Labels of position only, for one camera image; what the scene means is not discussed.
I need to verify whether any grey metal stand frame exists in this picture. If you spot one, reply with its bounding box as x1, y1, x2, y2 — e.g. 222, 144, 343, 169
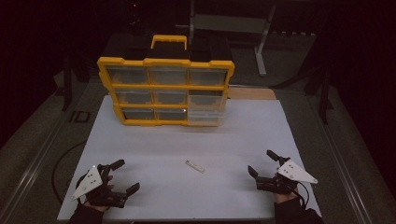
175, 0, 277, 77

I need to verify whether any wooden board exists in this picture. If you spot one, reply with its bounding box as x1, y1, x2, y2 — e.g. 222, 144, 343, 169
227, 87, 277, 101

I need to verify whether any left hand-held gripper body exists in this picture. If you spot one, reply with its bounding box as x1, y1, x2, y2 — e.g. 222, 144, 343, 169
71, 163, 128, 209

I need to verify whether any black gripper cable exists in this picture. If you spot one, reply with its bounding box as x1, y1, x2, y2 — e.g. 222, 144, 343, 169
292, 181, 311, 210

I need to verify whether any pulled-out clear plastic drawer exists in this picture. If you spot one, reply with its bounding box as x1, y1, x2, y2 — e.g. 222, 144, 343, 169
187, 90, 226, 127

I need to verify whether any small silver metal strip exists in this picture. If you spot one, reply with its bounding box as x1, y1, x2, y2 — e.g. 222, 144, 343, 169
184, 160, 206, 175

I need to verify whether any person's left hand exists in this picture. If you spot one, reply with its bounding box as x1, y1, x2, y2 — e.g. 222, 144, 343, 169
83, 183, 116, 214

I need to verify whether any set of clear plastic drawers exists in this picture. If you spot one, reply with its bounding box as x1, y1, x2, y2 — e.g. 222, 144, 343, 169
106, 65, 228, 121

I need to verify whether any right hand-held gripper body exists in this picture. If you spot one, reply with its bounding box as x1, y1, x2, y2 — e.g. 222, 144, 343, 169
256, 156, 318, 195

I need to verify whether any yellow drawer organizer cabinet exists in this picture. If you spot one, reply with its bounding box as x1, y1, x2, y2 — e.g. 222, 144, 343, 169
96, 34, 235, 127

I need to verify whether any person's right hand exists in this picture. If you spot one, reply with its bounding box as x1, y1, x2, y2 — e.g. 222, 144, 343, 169
274, 185, 299, 204

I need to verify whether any black floor cable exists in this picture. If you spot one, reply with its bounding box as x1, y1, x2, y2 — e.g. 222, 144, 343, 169
50, 139, 89, 204

